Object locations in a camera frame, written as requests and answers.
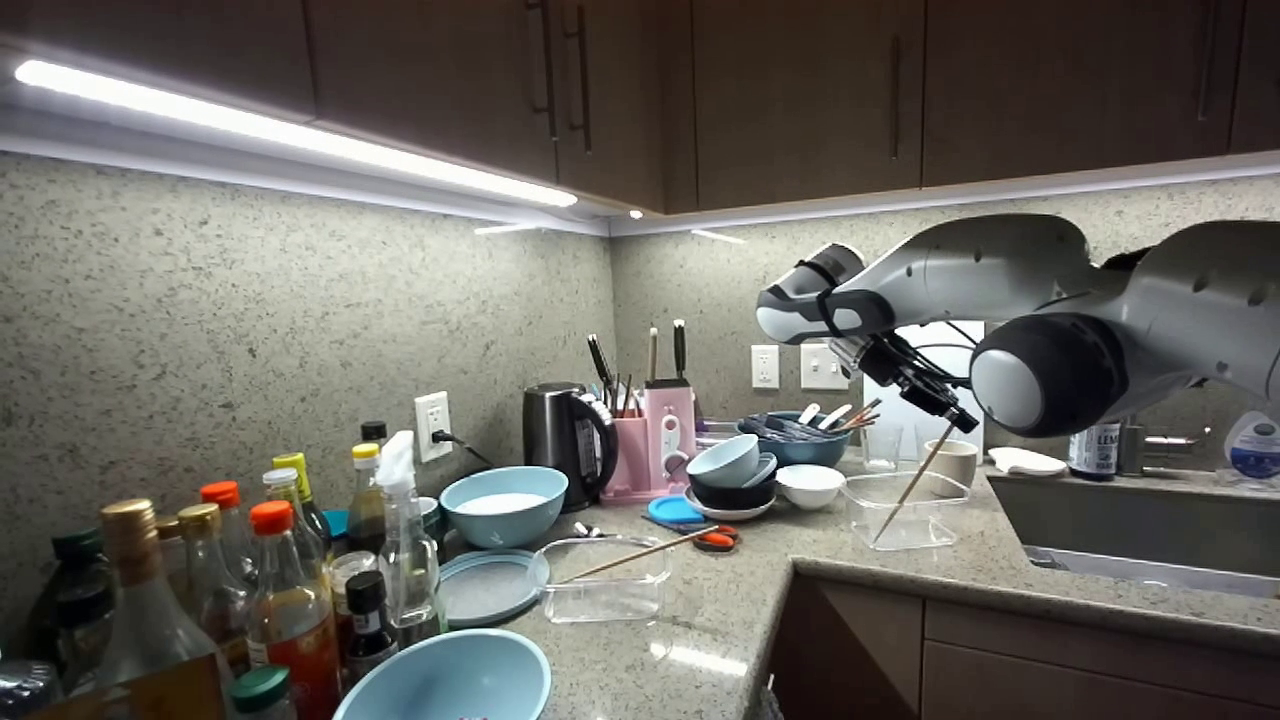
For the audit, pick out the wooden chopstick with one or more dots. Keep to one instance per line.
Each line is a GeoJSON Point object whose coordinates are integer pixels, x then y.
{"type": "Point", "coordinates": [631, 559]}
{"type": "Point", "coordinates": [914, 483]}

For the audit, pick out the small white bowl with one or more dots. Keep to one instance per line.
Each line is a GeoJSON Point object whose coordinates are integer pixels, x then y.
{"type": "Point", "coordinates": [809, 486]}

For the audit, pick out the dark jar white label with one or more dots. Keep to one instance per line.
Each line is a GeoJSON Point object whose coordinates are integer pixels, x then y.
{"type": "Point", "coordinates": [1093, 452]}

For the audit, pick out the wooden chopstick on counter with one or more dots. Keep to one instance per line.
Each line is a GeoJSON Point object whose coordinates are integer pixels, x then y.
{"type": "Point", "coordinates": [631, 559]}

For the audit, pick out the red cap sauce bottle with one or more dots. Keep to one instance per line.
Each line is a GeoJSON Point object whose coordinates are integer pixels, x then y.
{"type": "Point", "coordinates": [288, 615]}

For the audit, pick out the light blue front bowl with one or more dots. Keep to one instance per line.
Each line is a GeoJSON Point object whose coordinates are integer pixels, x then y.
{"type": "Point", "coordinates": [477, 672]}

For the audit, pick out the dark green bottle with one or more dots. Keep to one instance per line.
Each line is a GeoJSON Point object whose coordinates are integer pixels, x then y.
{"type": "Point", "coordinates": [75, 609]}

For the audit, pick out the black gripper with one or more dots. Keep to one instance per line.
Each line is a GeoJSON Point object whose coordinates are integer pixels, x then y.
{"type": "Point", "coordinates": [918, 379]}

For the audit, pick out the pink knife block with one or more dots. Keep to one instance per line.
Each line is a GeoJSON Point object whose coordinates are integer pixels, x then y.
{"type": "Point", "coordinates": [654, 422]}

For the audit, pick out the blue lid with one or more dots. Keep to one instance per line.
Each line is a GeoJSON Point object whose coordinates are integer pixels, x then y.
{"type": "Point", "coordinates": [674, 508]}

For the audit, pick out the white wall outlet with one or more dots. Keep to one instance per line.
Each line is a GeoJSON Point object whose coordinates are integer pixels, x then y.
{"type": "Point", "coordinates": [434, 426]}

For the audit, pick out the yellow cap oil bottle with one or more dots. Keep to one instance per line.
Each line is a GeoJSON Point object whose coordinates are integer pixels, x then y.
{"type": "Point", "coordinates": [364, 514]}

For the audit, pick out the clear glass bowl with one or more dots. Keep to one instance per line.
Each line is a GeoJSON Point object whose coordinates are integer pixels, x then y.
{"type": "Point", "coordinates": [918, 526]}

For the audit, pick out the light blue bowl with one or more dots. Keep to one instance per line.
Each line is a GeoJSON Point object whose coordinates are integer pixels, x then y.
{"type": "Point", "coordinates": [477, 672]}
{"type": "Point", "coordinates": [504, 505]}

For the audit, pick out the black electric kettle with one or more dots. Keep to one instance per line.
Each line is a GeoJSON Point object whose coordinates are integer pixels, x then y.
{"type": "Point", "coordinates": [571, 428]}

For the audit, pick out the clear spray bottle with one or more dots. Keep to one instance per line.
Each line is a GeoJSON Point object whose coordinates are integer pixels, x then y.
{"type": "Point", "coordinates": [409, 553]}

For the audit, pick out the white double switch plate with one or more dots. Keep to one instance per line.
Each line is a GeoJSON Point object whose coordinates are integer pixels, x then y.
{"type": "Point", "coordinates": [821, 368]}

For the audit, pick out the light blue back bowl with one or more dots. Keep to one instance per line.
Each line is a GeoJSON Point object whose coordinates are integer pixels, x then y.
{"type": "Point", "coordinates": [504, 505]}

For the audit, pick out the white cutting board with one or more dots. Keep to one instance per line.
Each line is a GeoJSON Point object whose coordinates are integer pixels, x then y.
{"type": "Point", "coordinates": [902, 434]}

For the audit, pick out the white light switch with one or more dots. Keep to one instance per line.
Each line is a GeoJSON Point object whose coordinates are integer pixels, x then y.
{"type": "Point", "coordinates": [764, 366]}

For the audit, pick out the clear rectangular container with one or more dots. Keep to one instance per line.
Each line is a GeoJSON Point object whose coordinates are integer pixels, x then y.
{"type": "Point", "coordinates": [615, 597]}

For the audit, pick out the green cap bottle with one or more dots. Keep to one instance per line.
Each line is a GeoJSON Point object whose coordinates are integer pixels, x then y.
{"type": "Point", "coordinates": [260, 693]}

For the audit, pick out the black cap soy bottle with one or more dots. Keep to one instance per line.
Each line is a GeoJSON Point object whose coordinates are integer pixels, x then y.
{"type": "Point", "coordinates": [370, 625]}

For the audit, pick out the light blue plate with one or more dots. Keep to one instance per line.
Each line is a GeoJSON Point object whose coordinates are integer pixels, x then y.
{"type": "Point", "coordinates": [488, 584]}

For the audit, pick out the metal spoon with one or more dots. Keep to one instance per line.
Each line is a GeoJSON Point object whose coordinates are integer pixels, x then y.
{"type": "Point", "coordinates": [602, 535]}

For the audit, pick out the blue soap bottle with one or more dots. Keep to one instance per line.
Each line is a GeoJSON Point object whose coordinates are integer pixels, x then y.
{"type": "Point", "coordinates": [1252, 445]}

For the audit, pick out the stacked grey black bowls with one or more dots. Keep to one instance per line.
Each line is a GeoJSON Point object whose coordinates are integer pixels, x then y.
{"type": "Point", "coordinates": [734, 476]}

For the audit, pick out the amber glass bottle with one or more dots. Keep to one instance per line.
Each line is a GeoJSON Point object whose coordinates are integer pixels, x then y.
{"type": "Point", "coordinates": [158, 660]}

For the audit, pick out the large dark blue bowl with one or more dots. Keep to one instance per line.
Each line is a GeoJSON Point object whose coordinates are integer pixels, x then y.
{"type": "Point", "coordinates": [798, 442]}

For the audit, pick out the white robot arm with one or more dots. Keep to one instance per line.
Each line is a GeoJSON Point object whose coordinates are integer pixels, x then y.
{"type": "Point", "coordinates": [1004, 318]}

